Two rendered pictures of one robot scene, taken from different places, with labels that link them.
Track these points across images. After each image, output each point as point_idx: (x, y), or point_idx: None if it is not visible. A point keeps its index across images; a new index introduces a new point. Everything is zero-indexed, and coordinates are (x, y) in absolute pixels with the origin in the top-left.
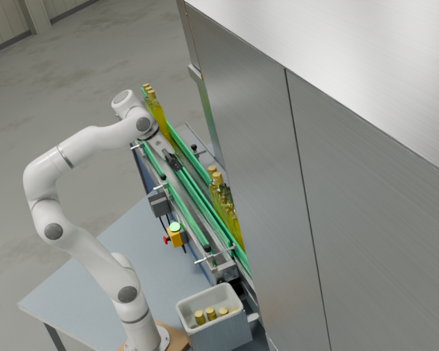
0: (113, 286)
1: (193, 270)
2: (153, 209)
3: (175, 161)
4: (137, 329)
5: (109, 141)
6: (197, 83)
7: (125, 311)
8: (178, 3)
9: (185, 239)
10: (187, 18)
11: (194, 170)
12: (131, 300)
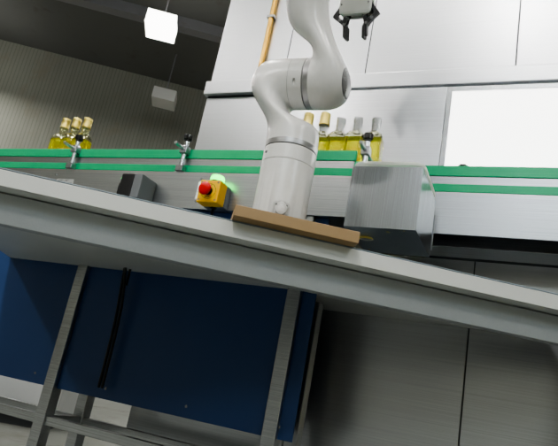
0: (339, 56)
1: None
2: (142, 181)
3: (368, 25)
4: (310, 166)
5: None
6: (228, 91)
7: (309, 125)
8: (233, 21)
9: (227, 203)
10: (269, 18)
11: None
12: (346, 96)
